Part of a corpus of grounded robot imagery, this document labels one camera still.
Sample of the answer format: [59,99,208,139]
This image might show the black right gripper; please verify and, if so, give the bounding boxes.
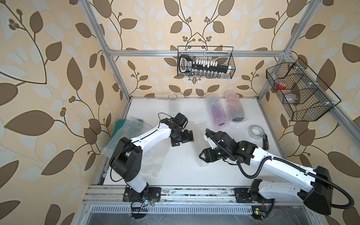
[198,146,231,162]

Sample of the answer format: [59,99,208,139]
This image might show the clear bubble wrap sheet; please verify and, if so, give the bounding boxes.
[102,117,172,178]

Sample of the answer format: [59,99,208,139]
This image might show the clear ribbed glass vase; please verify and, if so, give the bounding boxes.
[168,93,180,117]

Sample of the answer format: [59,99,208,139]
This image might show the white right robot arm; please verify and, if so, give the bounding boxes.
[199,129,335,216]

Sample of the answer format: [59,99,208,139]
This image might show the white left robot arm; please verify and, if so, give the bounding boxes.
[109,112,194,194]

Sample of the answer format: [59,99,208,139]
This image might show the bubble wrapped clear vase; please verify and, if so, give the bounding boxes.
[187,121,210,168]

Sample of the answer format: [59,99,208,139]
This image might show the bubble wrapped purple vase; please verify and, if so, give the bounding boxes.
[206,96,229,129]

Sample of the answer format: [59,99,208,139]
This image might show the bubble wrapped pink vase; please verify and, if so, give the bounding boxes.
[225,90,245,123]

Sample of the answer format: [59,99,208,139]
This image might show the clear tape roll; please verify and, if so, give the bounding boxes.
[248,125,265,140]

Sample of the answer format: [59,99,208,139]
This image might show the green plastic tool case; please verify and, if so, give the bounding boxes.
[111,118,144,139]

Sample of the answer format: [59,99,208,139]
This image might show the black socket set tool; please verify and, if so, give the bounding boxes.
[177,55,234,74]

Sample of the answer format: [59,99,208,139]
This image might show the black back wire basket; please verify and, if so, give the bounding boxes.
[177,46,236,79]

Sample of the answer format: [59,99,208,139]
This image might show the aluminium front rail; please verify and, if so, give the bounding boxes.
[82,185,310,206]

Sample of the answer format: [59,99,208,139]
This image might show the black side wire basket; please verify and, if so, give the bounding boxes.
[266,58,341,122]

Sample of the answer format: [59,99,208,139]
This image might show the black corrugated cable conduit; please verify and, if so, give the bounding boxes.
[205,128,355,210]

